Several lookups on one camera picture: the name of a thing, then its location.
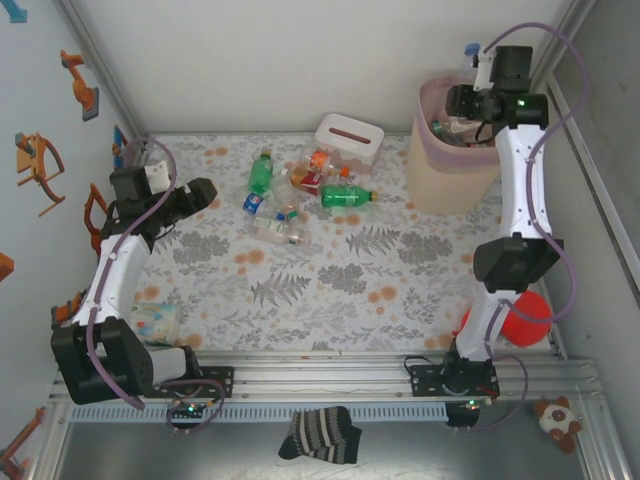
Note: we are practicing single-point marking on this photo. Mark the blue cartoon label bottle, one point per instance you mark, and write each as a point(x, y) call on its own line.
point(470, 50)

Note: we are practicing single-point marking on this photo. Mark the dark green plastic bottle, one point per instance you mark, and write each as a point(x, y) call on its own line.
point(438, 127)

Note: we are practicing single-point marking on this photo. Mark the clear bottle green white label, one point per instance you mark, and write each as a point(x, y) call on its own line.
point(267, 224)

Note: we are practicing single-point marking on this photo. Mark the crushed clear plastic bottle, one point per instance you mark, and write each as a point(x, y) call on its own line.
point(285, 192)

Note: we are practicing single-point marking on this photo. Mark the clear bottle with green cap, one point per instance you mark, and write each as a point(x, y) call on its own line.
point(294, 215)

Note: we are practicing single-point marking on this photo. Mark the orange label plastic bottle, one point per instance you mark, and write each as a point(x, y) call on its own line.
point(320, 160)

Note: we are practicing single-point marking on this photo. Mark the green bottle green printed label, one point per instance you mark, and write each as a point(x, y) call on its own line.
point(342, 196)

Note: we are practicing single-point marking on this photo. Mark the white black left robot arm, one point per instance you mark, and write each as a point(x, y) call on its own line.
point(112, 280)

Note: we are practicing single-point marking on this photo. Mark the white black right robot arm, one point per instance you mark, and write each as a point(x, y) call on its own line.
point(520, 190)

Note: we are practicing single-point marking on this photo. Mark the beige bin with pink bag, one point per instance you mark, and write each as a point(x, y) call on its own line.
point(450, 180)

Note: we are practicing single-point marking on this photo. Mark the colourful tissue pack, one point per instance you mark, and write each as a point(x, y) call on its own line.
point(157, 320)

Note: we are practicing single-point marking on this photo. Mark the white tissue box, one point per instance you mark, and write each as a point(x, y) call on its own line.
point(360, 150)

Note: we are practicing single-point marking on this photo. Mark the orange claw machine sticker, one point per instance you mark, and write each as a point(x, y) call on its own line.
point(30, 160)

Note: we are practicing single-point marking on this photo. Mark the floral tablecloth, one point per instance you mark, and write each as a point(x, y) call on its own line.
point(350, 320)

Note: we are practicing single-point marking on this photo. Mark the red plush toy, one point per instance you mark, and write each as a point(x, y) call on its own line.
point(530, 320)

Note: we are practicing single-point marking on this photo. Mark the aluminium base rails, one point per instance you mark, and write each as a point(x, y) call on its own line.
point(325, 380)

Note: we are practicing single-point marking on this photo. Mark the black white striped sock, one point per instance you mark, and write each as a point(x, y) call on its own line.
point(320, 435)

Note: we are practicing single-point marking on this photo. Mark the brown white plush toy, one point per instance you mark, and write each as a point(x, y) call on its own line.
point(555, 415)

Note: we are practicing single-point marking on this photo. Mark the aluminium frame post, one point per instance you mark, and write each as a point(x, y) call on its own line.
point(560, 30)
point(100, 70)

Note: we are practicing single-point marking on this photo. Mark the blue orange wall sticker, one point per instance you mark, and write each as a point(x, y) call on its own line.
point(119, 142)

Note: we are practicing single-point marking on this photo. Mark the grey side panel frame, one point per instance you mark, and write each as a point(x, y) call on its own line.
point(595, 175)

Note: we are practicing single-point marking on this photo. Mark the small orange wall sticker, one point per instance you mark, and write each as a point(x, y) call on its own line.
point(5, 265)

